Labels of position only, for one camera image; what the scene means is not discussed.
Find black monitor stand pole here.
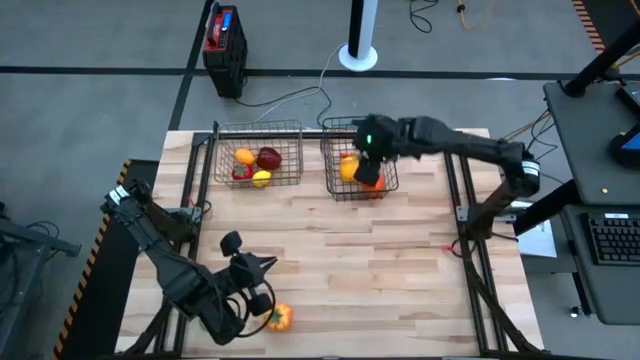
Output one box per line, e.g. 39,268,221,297
562,17,640,100

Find black keyboard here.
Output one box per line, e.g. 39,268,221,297
587,212,640,267

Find silver wire basket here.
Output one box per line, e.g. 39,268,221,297
213,118,305,190

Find white paper sheet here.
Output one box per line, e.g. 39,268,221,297
517,199,559,259

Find monitor with blue screen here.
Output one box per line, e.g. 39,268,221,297
608,122,640,171

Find dark red apple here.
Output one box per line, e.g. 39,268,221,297
256,146,283,171

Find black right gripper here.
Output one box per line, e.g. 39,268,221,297
352,113,401,187

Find black white pole with base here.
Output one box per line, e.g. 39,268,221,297
338,0,379,73

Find black wire basket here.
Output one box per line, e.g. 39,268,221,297
319,115,400,202

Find black metal table frame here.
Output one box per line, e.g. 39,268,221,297
122,119,544,359

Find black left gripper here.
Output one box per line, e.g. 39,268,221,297
220,230,279,317

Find grey metal stand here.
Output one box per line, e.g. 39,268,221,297
0,199,83,360

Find grey desk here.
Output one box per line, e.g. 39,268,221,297
543,79,640,326

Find yellow floor cable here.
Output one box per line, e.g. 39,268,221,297
455,0,496,30

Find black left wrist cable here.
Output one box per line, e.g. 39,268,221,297
222,279,277,339

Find black hazard-striped floor mat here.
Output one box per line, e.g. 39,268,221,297
52,159,161,360

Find orange bell pepper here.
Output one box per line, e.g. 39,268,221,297
267,303,295,333

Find red and black battery box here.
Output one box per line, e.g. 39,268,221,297
201,2,249,100

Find yellow bell pepper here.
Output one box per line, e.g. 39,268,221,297
339,154,361,184

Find white floor cable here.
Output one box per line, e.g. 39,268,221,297
255,42,349,123

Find black floor cable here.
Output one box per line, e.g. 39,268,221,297
408,0,440,35
233,86,334,129

